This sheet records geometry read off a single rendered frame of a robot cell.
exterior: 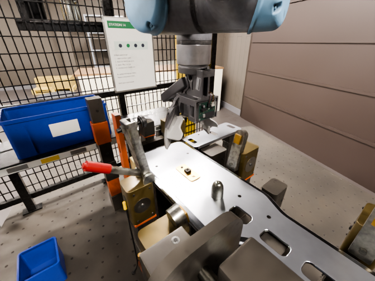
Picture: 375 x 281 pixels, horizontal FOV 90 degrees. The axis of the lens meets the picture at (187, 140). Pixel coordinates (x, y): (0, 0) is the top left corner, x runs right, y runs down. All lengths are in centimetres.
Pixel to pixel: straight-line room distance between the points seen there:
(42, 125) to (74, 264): 48
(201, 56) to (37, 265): 82
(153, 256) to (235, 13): 31
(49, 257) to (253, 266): 76
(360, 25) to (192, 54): 234
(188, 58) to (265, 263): 36
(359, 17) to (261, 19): 243
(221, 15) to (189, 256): 27
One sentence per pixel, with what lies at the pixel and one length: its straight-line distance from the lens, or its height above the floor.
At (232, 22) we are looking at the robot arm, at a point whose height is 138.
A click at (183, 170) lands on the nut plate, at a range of 59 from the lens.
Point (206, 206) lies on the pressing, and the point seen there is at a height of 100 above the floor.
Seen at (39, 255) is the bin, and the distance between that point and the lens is 87.
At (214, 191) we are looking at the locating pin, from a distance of 49.
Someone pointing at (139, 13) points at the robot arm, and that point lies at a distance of 33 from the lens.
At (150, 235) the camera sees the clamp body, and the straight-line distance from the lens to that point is 36.
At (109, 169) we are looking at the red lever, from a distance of 44.
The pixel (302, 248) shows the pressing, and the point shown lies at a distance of 48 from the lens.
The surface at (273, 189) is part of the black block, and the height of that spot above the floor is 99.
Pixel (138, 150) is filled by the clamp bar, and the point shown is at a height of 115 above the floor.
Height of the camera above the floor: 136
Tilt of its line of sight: 28 degrees down
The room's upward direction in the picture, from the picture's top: straight up
